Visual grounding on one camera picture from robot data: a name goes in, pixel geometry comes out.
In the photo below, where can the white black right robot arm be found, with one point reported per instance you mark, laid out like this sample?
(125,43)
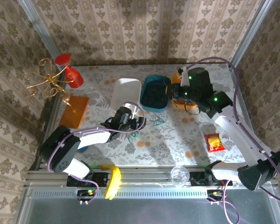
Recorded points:
(235,130)

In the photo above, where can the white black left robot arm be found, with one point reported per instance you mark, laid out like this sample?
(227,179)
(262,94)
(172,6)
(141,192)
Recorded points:
(93,137)

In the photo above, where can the white plastic bin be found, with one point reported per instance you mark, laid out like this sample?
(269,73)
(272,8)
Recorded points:
(126,93)

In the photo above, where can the teal plastic bin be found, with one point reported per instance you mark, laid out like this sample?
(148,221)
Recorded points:
(145,98)

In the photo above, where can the orange plastic bin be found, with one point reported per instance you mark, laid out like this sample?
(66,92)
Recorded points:
(180,106)

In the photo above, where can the orange wooden block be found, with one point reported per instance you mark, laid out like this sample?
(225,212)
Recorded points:
(80,107)

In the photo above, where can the blue round object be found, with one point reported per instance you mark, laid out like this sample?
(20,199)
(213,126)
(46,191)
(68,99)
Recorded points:
(81,149)

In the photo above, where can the yellow banana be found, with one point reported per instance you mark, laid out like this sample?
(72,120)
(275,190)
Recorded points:
(114,179)

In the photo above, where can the red snack packet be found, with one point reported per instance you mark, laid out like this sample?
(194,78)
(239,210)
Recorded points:
(214,143)

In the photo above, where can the red plastic goblet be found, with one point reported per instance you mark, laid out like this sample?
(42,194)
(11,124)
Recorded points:
(73,78)

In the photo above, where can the clear plastic cup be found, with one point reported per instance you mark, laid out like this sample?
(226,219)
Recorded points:
(179,176)

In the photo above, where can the grey metal tray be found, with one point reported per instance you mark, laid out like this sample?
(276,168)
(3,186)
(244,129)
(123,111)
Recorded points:
(142,210)

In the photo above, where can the aluminium frame rail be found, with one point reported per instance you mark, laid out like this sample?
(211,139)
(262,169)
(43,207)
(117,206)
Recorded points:
(142,175)

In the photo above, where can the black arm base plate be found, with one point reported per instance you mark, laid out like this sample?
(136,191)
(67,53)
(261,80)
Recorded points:
(100,179)
(197,179)

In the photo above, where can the aluminium frame post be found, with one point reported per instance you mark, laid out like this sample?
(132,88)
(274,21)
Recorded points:
(42,32)
(247,35)

